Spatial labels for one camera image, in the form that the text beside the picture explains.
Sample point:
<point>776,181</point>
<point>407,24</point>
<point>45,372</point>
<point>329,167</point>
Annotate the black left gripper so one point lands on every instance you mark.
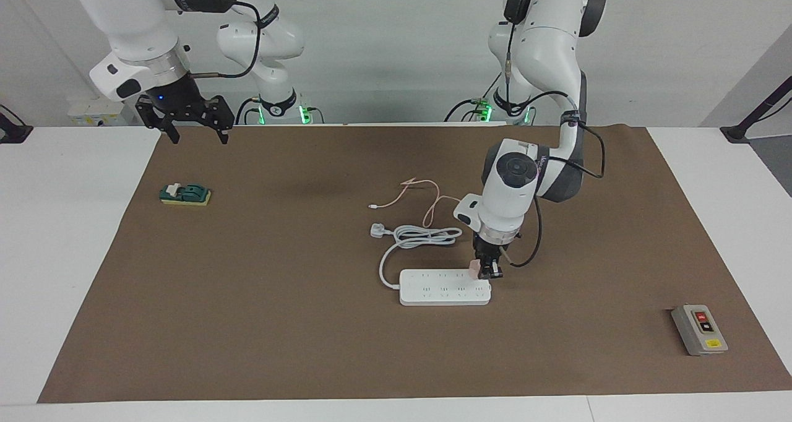
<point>490,250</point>

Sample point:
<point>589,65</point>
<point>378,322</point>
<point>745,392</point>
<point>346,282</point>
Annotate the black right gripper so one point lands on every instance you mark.
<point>179,103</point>

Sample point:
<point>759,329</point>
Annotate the pink charger block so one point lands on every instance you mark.
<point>474,270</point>

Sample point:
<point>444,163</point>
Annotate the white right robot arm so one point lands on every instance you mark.
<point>124,13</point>

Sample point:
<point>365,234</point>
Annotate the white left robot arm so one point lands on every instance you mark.
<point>513,193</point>

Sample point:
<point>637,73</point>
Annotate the white power strip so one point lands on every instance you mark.
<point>445,289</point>

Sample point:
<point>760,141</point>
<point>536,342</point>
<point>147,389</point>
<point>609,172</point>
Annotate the brown table mat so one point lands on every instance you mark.
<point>371,348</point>

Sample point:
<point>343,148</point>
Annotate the black clamp stand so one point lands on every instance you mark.
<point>739,131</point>
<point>12,132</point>

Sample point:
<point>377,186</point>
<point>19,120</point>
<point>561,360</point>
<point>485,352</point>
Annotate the grey push button box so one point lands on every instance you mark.
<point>699,330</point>

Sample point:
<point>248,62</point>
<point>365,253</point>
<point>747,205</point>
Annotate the green knife switch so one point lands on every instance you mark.
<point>185,194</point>

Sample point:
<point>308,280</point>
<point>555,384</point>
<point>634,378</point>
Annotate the white wall socket box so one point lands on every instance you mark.
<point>86,114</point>

